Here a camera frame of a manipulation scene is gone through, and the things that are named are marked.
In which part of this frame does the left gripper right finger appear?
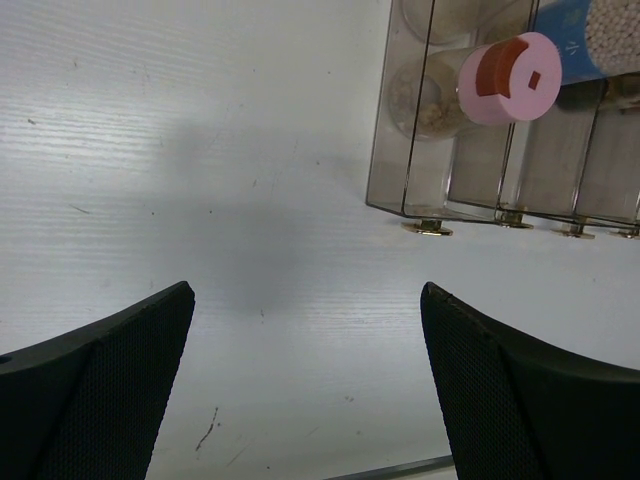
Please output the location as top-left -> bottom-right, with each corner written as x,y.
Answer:
420,282 -> 639,479

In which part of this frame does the pink lid spice bottle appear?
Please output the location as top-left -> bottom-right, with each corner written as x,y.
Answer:
388,32 -> 562,141

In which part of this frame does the clear drawer bin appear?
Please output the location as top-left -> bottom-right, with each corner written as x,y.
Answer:
608,191 -> 639,240
366,1 -> 538,236
556,72 -> 639,238
447,0 -> 609,230

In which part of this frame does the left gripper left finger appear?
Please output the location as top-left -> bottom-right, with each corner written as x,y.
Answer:
1,281 -> 195,479

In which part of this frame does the silver lid blue label bottle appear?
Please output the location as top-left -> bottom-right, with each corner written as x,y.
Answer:
534,0 -> 639,85

